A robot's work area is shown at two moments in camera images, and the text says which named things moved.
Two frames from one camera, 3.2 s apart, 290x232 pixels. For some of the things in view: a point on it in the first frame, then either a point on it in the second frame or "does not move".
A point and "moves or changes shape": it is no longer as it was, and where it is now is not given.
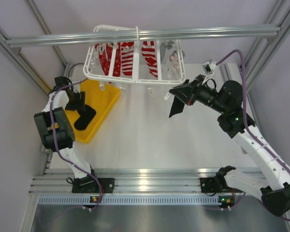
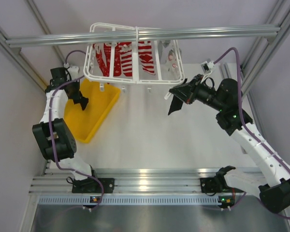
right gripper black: (187, 93) does not move
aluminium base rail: (48, 182) does not move
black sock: (87, 114) moves or changes shape
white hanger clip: (166, 96) does not move
